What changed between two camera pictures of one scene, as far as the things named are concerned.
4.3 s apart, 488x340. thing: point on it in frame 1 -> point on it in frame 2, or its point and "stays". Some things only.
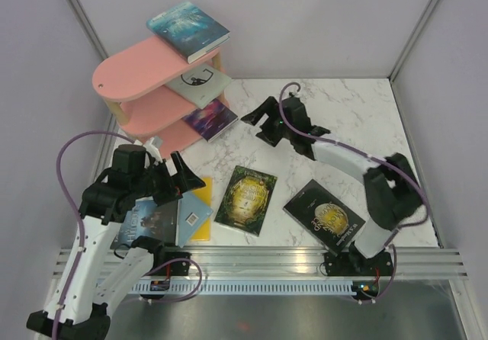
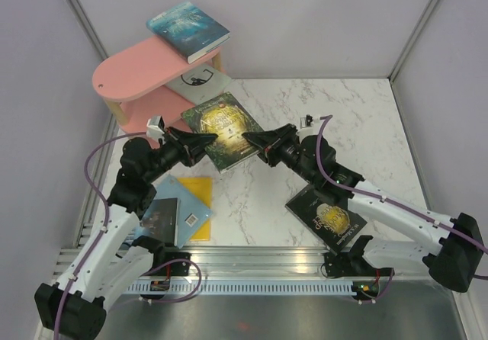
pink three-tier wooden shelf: (136, 83) stays
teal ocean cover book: (187, 30) stays
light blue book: (191, 213) stays
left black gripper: (184, 181) -> (190, 145)
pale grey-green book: (201, 86) stays
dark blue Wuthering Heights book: (146, 218) stays
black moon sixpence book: (324, 216) stays
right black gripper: (270, 107) -> (269, 142)
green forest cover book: (247, 200) -> (226, 118)
